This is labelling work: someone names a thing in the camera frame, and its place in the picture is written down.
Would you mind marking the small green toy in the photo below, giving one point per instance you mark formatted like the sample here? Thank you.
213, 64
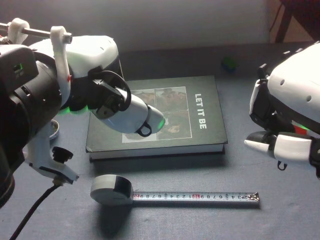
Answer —
228, 64

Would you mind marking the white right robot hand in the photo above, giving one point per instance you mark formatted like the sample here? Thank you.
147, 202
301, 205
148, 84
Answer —
295, 85

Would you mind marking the black Beatles book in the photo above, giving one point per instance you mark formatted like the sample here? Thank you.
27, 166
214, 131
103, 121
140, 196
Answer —
205, 110

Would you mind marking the grey table cloth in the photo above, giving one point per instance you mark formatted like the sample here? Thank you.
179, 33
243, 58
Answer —
175, 225

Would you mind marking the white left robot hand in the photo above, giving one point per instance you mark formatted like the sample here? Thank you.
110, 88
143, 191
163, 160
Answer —
95, 52

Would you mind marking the dark wooden furniture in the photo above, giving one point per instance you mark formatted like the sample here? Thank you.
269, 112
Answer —
300, 15

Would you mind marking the grey tape measure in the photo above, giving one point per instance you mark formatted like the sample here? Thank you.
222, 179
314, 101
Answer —
110, 190

